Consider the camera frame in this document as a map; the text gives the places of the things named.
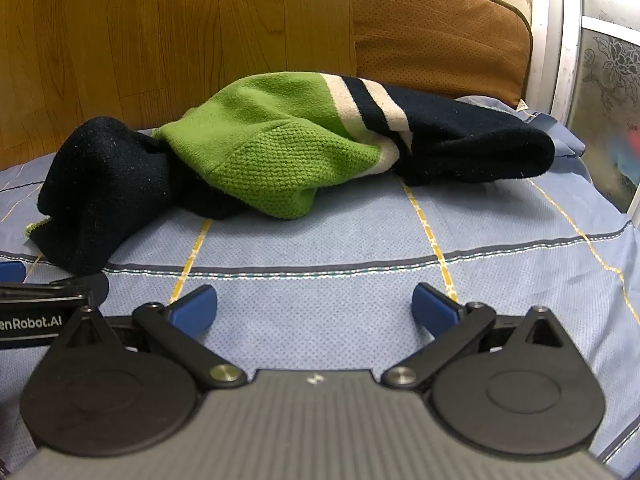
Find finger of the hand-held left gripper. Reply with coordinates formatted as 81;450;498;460
47;273;110;307
0;261;27;285

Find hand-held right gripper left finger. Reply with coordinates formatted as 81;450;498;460
60;284;247;389

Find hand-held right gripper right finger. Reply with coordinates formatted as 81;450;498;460
382;282;576;391

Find green and navy striped sweater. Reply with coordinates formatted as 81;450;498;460
25;72;555;277

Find blue checked bed sheet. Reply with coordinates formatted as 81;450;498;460
0;95;640;480

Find wooden board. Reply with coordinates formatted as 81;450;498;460
0;0;359;172

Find brown cushion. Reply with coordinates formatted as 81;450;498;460
350;0;532;109

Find white framed frosted glass door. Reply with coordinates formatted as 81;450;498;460
529;0;640;217

